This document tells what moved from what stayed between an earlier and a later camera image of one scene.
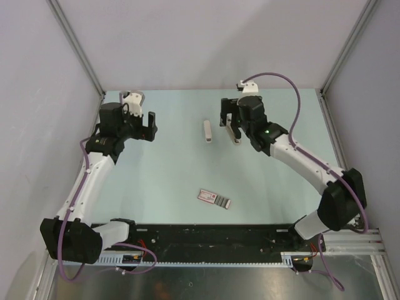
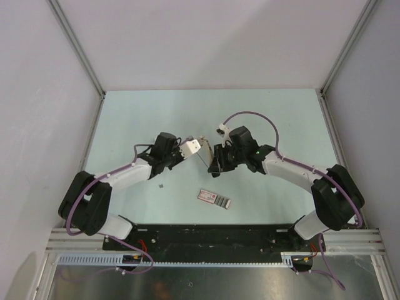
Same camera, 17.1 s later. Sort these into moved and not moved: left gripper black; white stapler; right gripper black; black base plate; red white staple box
Moved: left gripper black; right gripper black; white stapler
Not moved: black base plate; red white staple box
